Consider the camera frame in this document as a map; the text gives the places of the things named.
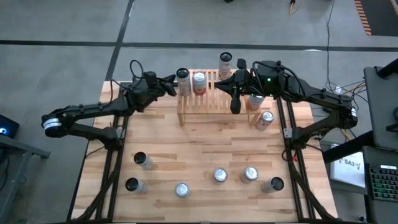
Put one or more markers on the white paper sign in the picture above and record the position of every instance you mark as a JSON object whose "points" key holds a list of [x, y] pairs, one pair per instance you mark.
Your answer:
{"points": [[348, 171]]}

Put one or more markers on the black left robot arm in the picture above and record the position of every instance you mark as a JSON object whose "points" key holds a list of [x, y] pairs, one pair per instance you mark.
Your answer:
{"points": [[93, 109]]}

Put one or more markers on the black device blue light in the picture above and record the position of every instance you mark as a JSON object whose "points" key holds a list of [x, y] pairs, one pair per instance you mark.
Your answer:
{"points": [[9, 126]]}

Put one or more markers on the grey metal stand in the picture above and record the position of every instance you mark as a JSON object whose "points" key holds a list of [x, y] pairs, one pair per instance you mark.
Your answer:
{"points": [[25, 147]]}

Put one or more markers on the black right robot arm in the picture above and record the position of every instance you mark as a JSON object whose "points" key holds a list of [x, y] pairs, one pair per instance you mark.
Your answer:
{"points": [[311, 93]]}

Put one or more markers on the silver metal bracket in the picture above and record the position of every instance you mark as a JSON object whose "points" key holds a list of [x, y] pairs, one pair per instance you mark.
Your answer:
{"points": [[287, 133]]}

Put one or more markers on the grey side table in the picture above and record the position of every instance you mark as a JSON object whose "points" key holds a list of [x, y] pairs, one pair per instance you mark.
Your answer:
{"points": [[381, 102]]}

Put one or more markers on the silver Diet Coke can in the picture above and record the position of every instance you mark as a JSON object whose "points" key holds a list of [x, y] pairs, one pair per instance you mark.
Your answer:
{"points": [[220, 175], [249, 174], [265, 120]]}

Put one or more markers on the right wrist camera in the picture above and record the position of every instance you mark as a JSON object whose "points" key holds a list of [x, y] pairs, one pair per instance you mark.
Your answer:
{"points": [[241, 64]]}

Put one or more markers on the black mat orange striped edge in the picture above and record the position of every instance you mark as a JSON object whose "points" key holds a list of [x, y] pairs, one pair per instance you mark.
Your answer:
{"points": [[382, 17]]}

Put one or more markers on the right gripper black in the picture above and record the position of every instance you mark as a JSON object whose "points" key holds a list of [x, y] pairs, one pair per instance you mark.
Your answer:
{"points": [[247, 82]]}

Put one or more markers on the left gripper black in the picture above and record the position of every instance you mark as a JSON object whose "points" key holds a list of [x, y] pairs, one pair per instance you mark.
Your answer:
{"points": [[154, 90]]}

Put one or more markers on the black metal bar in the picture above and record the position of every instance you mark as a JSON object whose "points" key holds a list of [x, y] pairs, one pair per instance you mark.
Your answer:
{"points": [[345, 147]]}

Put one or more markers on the slim can with black lid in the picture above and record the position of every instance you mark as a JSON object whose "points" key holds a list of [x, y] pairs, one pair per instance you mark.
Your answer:
{"points": [[143, 161], [136, 186], [225, 67], [184, 84], [273, 185]]}

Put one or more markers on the wooden slatted shelf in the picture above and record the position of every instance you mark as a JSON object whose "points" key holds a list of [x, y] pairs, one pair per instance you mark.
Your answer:
{"points": [[217, 112]]}

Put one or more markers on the dark grey desk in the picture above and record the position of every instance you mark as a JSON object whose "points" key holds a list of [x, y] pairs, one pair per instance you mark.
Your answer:
{"points": [[379, 211]]}

